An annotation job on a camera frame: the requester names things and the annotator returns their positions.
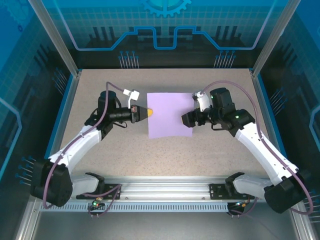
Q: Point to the purple paper sheet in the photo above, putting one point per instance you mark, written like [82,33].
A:
[167,112]

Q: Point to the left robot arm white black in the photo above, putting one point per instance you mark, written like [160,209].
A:
[80,145]

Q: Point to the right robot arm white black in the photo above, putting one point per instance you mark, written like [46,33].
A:
[262,157]

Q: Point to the blue table edge strip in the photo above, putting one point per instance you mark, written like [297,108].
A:
[268,105]
[64,105]

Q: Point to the connector with green light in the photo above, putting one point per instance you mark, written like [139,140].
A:
[96,203]

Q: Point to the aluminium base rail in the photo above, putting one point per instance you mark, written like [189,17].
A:
[162,187]

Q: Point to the aluminium frame post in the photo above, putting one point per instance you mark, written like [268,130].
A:
[58,40]
[268,40]

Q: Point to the aluminium front frame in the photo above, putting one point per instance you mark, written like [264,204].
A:
[305,226]

